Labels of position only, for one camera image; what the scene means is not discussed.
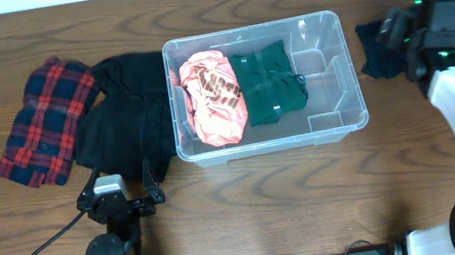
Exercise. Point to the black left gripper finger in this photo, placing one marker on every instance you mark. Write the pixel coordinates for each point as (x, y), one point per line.
(89, 187)
(150, 184)

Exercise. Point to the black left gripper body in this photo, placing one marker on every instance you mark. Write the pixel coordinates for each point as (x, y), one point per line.
(141, 210)

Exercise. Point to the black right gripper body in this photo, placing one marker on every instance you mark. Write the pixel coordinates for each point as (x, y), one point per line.
(406, 34)

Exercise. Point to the navy garment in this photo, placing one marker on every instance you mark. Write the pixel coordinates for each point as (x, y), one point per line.
(381, 63)

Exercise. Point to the clear plastic storage bin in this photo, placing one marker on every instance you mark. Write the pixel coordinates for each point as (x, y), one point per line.
(317, 50)

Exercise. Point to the dark green garment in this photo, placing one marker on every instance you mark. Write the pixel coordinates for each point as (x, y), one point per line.
(270, 87)

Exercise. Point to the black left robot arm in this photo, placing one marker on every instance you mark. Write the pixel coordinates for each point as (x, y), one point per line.
(122, 236)

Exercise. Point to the red navy plaid shirt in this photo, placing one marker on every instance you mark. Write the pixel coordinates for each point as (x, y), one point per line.
(40, 147)

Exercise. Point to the large black folded garment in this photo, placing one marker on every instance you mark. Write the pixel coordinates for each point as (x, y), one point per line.
(133, 123)

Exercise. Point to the pink folded garment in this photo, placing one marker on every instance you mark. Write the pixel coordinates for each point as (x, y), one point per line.
(214, 102)

